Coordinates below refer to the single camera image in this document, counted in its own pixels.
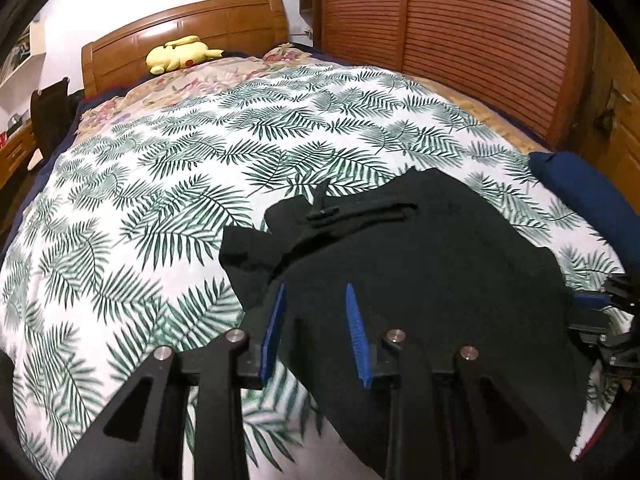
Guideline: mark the wooden desk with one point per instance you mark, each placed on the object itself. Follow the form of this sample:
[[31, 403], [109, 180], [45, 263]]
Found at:
[[15, 152]]

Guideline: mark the wooden door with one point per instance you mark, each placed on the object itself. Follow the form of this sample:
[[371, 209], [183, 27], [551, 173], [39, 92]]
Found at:
[[615, 100]]

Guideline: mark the white wall shelf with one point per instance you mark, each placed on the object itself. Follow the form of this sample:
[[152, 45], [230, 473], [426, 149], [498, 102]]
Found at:
[[22, 62]]

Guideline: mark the yellow plush toy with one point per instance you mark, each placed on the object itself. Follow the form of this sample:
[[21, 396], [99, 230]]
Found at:
[[177, 54]]

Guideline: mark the wooden headboard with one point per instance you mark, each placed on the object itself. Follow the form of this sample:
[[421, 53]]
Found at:
[[225, 25]]

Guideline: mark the navy blue bed sheet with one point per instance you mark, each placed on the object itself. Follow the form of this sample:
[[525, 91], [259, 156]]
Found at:
[[575, 185]]

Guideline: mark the black coat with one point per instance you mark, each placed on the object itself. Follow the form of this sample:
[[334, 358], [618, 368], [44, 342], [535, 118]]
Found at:
[[450, 240]]

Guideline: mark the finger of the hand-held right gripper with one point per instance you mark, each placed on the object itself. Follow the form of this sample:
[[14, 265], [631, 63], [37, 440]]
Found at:
[[590, 310]]

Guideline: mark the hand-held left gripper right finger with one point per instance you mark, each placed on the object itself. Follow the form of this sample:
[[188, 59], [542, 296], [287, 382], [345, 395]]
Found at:
[[359, 335]]

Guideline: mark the leaf print blanket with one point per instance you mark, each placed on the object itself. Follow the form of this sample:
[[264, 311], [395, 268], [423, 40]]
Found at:
[[175, 160]]

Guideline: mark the floral quilt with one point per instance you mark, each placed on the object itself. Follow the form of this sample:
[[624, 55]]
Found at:
[[200, 77]]

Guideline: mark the wooden louvered wardrobe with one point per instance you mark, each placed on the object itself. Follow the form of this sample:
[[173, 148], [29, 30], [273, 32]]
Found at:
[[475, 35]]

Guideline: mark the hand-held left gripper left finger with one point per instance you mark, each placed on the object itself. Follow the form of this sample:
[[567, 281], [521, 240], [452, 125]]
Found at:
[[272, 335]]

